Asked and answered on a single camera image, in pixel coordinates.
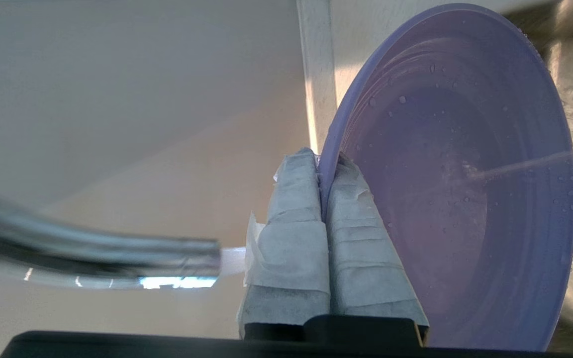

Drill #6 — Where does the chrome gooseneck faucet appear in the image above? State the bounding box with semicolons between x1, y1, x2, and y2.
0;179;222;291

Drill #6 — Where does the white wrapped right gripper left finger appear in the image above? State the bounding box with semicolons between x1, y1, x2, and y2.
237;147;331;340

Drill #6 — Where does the white tall cabinet side panel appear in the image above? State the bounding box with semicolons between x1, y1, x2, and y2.
0;0;312;339

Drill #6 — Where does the purple plate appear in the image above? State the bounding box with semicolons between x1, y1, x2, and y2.
318;2;573;353

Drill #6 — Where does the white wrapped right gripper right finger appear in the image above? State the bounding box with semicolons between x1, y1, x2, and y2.
324;153;429;344

